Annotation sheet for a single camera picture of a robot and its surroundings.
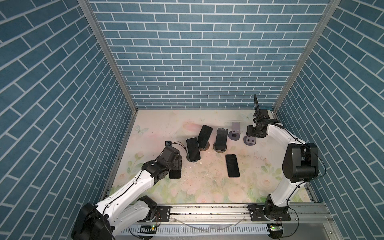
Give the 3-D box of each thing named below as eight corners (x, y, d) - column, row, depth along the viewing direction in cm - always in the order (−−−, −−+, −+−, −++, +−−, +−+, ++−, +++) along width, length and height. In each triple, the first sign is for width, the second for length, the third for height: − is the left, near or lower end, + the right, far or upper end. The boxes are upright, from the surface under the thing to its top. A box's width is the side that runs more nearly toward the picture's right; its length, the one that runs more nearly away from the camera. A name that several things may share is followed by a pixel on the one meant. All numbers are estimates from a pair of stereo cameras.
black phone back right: (214, 151, 98) (216, 140, 88) (216, 139, 105) (217, 127, 95) (224, 153, 98) (227, 142, 87) (225, 140, 104) (228, 128, 94)
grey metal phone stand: (228, 140, 104) (230, 133, 98) (227, 128, 111) (228, 121, 105) (240, 140, 105) (242, 133, 99) (237, 128, 111) (239, 121, 105)
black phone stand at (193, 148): (190, 163, 93) (189, 153, 83) (187, 149, 99) (186, 138, 89) (200, 161, 94) (200, 151, 84) (197, 148, 100) (197, 137, 90)
